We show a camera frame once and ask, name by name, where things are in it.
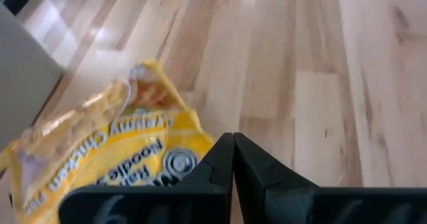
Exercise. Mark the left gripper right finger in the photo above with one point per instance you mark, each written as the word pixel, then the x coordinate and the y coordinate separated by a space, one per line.
pixel 253 170

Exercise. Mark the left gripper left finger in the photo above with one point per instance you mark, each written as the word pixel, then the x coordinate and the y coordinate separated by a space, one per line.
pixel 217 170

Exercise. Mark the yellow Maruchan noodle pack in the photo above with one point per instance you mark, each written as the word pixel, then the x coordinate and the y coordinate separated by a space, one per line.
pixel 100 150

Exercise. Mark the grey plastic bin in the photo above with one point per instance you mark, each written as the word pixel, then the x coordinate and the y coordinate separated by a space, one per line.
pixel 20 84

